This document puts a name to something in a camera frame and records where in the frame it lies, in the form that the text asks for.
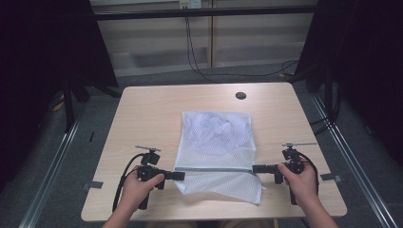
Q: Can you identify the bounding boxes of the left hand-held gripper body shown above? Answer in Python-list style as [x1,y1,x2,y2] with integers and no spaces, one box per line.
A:
[135,144,166,211]

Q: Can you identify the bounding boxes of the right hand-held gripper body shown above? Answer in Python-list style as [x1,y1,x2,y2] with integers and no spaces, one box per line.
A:
[274,142,318,206]

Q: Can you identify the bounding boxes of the white mesh laundry bag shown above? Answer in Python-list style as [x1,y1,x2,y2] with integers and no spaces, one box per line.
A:
[173,110,264,205]

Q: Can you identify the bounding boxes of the person's right hand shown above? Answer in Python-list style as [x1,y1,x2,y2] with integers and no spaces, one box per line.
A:
[278,162,319,211]

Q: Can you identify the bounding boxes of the person's left hand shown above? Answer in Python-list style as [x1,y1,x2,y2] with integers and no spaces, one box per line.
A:
[119,173,166,217]

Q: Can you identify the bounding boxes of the black stand legs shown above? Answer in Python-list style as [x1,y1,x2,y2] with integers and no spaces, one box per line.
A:
[62,75,122,134]

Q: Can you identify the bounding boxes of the black curtain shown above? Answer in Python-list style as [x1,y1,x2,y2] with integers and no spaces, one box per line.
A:
[295,0,403,167]
[0,0,119,191]

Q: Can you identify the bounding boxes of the black horizontal bar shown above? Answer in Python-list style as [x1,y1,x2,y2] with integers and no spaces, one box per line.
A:
[93,4,319,22]

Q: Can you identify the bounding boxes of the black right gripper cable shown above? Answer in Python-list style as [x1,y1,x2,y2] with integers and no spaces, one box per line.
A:
[297,150,320,196]

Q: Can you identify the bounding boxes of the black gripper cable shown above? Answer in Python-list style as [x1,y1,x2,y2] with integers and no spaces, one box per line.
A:
[111,152,147,213]
[297,150,320,196]

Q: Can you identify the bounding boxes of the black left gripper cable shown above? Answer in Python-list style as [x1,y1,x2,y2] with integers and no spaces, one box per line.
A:
[111,152,147,213]

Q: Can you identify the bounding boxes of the aluminium floor rail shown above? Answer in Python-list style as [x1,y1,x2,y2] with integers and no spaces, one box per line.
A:
[310,93,401,228]
[18,117,82,228]

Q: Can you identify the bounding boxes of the black floor cables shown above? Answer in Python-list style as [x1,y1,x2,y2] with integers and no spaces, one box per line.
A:
[309,70,342,137]

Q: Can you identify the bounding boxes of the black hanging power cable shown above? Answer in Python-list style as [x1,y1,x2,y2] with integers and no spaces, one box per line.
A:
[184,15,299,85]

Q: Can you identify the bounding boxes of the white wall socket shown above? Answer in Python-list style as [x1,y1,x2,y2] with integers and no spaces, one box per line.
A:
[179,0,203,10]

